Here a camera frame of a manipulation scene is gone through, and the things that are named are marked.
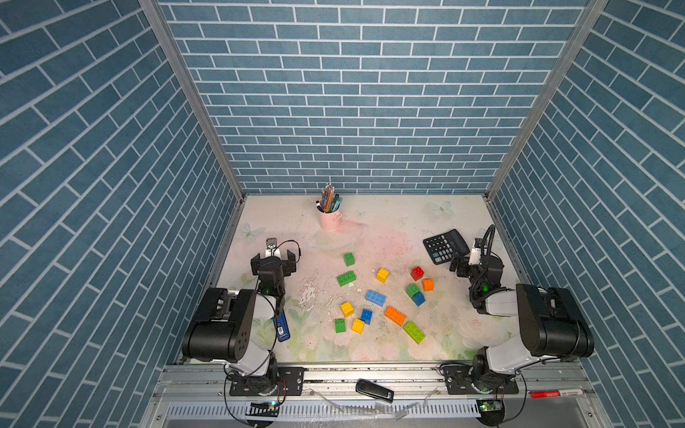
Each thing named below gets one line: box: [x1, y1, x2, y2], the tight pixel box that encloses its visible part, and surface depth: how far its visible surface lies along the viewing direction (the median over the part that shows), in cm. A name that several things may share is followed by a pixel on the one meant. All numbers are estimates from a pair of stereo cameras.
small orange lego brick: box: [422, 278, 435, 292], surface depth 93 cm
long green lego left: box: [336, 270, 357, 288], surface depth 96 cm
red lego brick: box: [410, 265, 425, 281], surface depth 96 cm
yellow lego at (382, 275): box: [375, 267, 390, 284], surface depth 95 cm
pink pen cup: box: [318, 210, 342, 231], surface depth 105 cm
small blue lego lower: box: [360, 308, 374, 325], surface depth 84 cm
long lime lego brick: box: [403, 321, 428, 346], surface depth 84 cm
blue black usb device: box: [272, 308, 291, 343], surface depth 82 cm
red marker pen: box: [528, 388, 586, 399], surface depth 73 cm
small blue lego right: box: [412, 291, 426, 307], surface depth 90 cm
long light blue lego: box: [365, 289, 388, 307], surface depth 91 cm
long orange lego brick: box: [384, 305, 408, 327], surface depth 86 cm
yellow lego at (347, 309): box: [340, 301, 355, 318], surface depth 86 cm
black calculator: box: [422, 229, 471, 265], surface depth 104 cm
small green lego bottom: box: [334, 318, 347, 334], surface depth 84 cm
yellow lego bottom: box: [351, 318, 365, 335], surface depth 84 cm
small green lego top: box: [343, 252, 355, 267], surface depth 99 cm
